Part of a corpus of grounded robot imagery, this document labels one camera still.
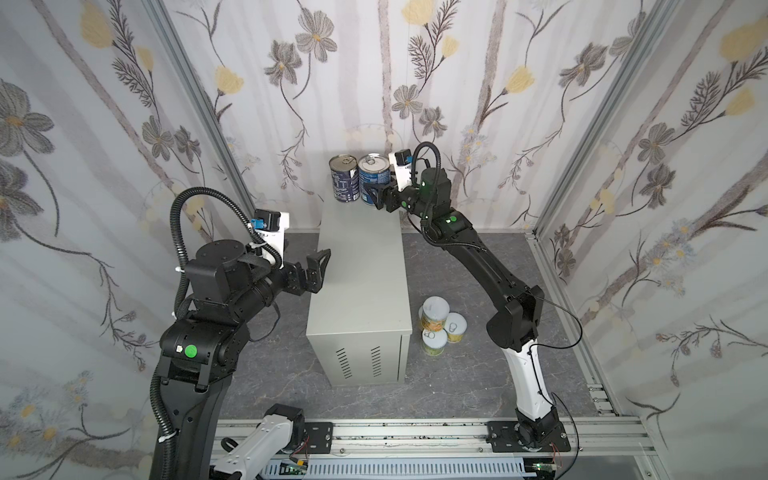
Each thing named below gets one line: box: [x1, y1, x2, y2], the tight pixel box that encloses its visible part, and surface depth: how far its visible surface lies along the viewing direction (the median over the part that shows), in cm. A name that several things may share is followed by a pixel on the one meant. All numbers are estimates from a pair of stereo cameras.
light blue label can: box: [358, 153, 391, 205], surface depth 75 cm
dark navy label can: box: [329, 154, 360, 203], surface depth 77 cm
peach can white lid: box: [421, 295, 450, 332], surface depth 84 cm
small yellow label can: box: [444, 311, 468, 343], surface depth 90 cm
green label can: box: [421, 328, 448, 356], surface depth 88 cm
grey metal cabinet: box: [306, 201, 413, 387], surface depth 65 cm
